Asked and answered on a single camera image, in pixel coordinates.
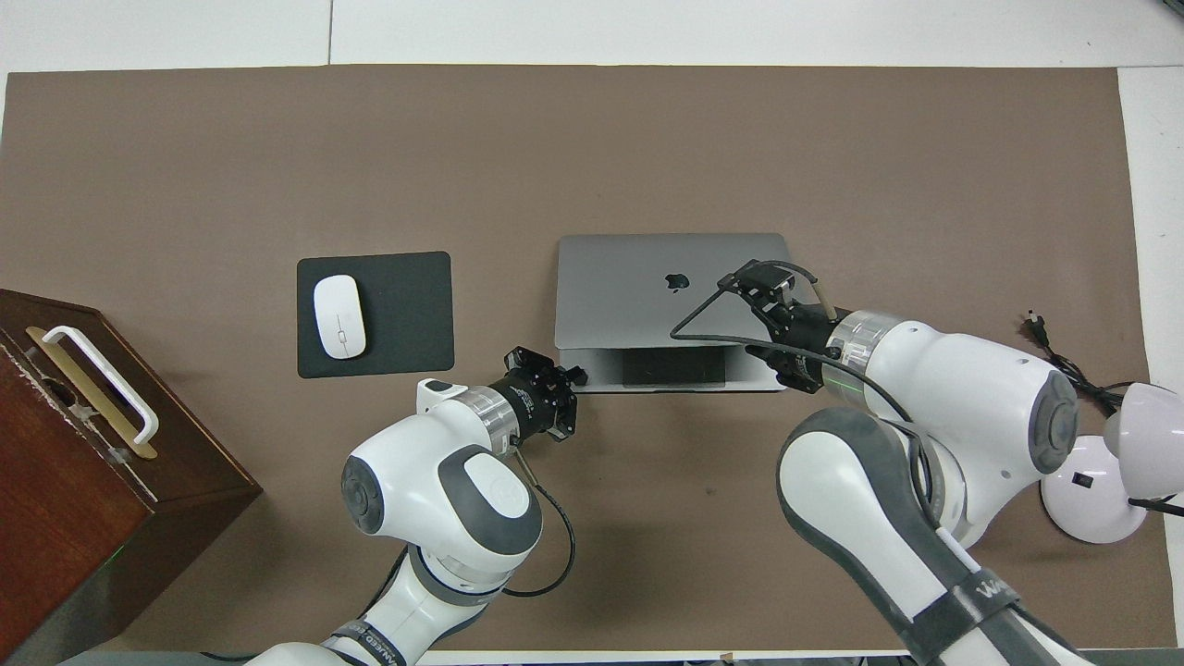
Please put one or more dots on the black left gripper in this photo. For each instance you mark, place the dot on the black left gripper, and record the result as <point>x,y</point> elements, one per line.
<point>527,402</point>

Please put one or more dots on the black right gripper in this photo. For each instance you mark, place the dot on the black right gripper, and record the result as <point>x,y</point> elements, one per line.
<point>807,338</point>

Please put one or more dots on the silver laptop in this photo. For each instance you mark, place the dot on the silver laptop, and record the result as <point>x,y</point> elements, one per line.
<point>620,287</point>

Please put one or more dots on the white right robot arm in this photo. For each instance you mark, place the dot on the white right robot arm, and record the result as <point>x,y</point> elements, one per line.
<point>962,398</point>

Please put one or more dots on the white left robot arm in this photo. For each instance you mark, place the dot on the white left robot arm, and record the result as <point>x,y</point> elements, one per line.
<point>416,481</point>

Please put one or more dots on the black mouse pad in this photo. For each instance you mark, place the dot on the black mouse pad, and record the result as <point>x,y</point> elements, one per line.
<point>407,314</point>

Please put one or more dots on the white computer mouse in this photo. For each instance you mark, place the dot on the white computer mouse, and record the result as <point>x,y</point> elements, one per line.
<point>339,316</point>

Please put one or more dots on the white desk lamp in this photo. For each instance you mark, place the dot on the white desk lamp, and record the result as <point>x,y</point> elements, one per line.
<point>1082,490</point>

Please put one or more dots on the brown table mat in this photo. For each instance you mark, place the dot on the brown table mat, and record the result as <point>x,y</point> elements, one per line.
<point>277,157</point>

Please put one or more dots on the dark wooden box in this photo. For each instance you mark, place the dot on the dark wooden box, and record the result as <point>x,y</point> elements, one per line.
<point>65,518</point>

